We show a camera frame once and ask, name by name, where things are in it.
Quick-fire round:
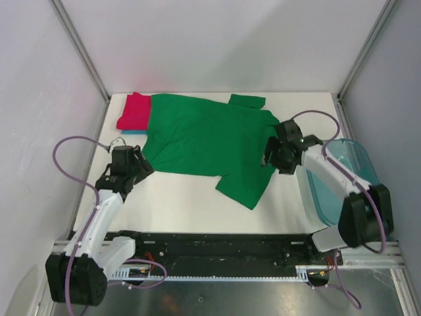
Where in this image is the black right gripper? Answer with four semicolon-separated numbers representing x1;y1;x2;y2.
261;136;297;175

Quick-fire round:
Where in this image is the green t shirt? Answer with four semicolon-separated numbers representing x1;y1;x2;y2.
143;93;279;209

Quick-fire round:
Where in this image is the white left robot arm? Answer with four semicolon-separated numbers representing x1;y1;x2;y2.
45;145;154;306

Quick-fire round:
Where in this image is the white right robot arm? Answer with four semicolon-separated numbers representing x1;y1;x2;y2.
261;135;391;264

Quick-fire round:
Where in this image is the folded blue t shirt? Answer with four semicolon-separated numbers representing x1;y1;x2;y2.
121;130;147;135

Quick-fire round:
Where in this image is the folded red t shirt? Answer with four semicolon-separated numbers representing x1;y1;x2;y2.
116;92;152;131

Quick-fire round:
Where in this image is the teal plastic bin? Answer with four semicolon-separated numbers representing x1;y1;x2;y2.
301;138;380;226

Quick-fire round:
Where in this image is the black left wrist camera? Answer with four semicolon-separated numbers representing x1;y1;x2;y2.
111;145;135;174

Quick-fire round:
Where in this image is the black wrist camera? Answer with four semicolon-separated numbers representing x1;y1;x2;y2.
275;119;303;144
111;145;135;174

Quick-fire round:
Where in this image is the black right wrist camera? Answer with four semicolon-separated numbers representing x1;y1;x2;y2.
275;119;303;144

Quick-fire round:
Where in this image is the right aluminium frame post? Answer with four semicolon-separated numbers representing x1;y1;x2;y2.
337;0;401;99

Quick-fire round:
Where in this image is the aluminium frame post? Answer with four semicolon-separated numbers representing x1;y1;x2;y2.
337;0;401;99
49;0;111;101

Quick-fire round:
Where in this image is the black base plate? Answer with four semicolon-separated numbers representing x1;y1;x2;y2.
105;230;343;278

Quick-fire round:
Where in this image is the white slotted cable duct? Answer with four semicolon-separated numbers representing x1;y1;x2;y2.
108;265;330;282

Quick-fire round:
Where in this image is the aluminium front rail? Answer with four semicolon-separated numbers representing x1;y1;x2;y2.
47;242;404;269

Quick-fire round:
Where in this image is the left aluminium frame post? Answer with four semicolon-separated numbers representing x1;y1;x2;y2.
49;0;111;101

